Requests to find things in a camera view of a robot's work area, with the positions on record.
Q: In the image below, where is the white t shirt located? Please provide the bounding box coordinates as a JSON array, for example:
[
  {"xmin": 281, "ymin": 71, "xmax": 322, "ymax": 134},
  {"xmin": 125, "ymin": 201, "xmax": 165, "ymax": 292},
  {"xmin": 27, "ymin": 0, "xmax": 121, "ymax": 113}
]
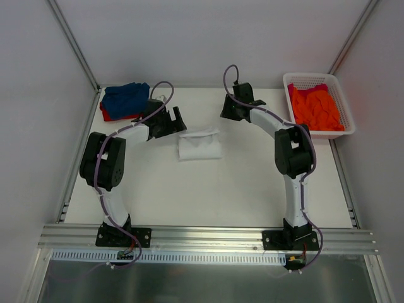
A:
[{"xmin": 178, "ymin": 128, "xmax": 223, "ymax": 161}]

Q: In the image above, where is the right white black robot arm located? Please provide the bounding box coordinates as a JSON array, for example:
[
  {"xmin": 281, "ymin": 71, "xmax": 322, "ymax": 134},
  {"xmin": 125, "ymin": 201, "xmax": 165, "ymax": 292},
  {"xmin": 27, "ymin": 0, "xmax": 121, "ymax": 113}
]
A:
[{"xmin": 220, "ymin": 81, "xmax": 316, "ymax": 250}]

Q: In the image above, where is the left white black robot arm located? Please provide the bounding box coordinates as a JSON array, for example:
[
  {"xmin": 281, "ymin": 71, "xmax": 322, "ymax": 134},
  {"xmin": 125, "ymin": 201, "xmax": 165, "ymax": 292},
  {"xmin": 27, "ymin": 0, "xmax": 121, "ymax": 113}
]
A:
[{"xmin": 79, "ymin": 99, "xmax": 187, "ymax": 246}]

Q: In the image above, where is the folded blue t shirt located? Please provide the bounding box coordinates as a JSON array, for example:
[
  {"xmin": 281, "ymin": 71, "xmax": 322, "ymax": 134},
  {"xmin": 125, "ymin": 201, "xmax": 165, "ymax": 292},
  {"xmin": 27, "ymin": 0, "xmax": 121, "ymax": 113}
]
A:
[{"xmin": 101, "ymin": 83, "xmax": 150, "ymax": 119}]

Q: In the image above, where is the folded red t shirt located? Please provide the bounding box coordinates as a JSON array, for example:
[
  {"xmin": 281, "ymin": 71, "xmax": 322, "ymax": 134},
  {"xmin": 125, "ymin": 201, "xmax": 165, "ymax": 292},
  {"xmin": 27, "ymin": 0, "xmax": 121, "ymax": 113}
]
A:
[{"xmin": 99, "ymin": 102, "xmax": 140, "ymax": 122}]

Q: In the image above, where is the white plastic basket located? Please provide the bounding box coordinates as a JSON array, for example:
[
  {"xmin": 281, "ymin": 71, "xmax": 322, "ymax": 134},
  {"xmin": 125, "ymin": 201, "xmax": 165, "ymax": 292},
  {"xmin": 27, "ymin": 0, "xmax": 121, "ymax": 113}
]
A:
[{"xmin": 283, "ymin": 73, "xmax": 355, "ymax": 140}]

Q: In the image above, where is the orange t shirt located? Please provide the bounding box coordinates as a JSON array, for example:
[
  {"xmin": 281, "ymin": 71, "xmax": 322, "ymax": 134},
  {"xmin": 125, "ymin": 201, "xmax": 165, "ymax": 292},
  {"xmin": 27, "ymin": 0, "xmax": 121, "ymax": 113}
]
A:
[{"xmin": 291, "ymin": 91, "xmax": 345, "ymax": 131}]

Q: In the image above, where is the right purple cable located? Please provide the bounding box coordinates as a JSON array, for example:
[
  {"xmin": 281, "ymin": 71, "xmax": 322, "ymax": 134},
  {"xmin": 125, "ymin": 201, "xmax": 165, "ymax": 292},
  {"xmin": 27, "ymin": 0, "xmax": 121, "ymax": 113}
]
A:
[{"xmin": 223, "ymin": 64, "xmax": 324, "ymax": 274}]

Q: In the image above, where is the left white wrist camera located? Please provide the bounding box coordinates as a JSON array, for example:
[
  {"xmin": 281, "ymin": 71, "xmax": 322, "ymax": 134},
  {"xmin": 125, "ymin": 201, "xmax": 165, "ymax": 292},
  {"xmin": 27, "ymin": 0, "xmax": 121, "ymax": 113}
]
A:
[{"xmin": 156, "ymin": 95, "xmax": 167, "ymax": 102}]

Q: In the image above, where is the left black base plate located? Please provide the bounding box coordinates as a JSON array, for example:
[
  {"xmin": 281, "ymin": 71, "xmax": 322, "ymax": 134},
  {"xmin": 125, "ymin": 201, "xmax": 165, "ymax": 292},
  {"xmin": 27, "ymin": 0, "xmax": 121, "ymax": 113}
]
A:
[{"xmin": 95, "ymin": 225, "xmax": 152, "ymax": 248}]

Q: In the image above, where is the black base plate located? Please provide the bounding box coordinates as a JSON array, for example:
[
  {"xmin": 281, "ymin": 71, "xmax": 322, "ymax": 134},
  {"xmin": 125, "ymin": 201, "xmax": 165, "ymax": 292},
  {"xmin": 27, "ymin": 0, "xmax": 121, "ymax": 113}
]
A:
[
  {"xmin": 95, "ymin": 225, "xmax": 152, "ymax": 248},
  {"xmin": 261, "ymin": 230, "xmax": 319, "ymax": 251}
]

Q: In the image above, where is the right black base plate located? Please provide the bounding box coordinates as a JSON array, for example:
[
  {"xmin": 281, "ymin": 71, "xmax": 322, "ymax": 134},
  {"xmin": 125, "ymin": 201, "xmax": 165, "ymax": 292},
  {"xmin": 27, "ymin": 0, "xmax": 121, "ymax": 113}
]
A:
[{"xmin": 261, "ymin": 230, "xmax": 319, "ymax": 251}]

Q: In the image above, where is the aluminium mounting rail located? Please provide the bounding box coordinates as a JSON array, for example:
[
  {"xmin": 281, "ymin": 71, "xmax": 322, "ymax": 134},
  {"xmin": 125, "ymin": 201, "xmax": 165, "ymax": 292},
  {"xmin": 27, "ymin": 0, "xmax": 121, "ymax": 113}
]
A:
[{"xmin": 38, "ymin": 223, "xmax": 381, "ymax": 255}]

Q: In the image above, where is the white slotted cable duct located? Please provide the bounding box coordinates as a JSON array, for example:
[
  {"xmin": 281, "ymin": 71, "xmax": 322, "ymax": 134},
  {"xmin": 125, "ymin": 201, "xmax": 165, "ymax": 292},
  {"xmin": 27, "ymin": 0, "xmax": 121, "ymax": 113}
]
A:
[{"xmin": 51, "ymin": 249, "xmax": 286, "ymax": 266}]

